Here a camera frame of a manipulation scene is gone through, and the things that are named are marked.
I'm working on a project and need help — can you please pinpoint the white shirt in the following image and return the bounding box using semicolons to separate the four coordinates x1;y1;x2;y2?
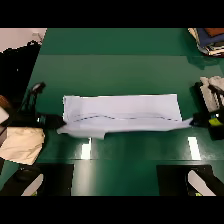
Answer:
56;93;195;141

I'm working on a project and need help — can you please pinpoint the brown garment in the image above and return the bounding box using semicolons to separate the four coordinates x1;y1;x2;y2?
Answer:
203;27;224;37

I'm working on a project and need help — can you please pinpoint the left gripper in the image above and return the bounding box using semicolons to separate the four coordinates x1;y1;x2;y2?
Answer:
36;113;67;130

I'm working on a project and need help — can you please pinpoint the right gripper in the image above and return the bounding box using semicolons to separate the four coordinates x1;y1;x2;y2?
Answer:
188;111;211;128

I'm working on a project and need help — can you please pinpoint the blue garment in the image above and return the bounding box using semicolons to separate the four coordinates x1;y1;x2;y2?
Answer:
194;27;224;48

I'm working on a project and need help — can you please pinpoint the heap of clothes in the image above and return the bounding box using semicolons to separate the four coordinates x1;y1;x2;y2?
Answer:
187;27;224;59

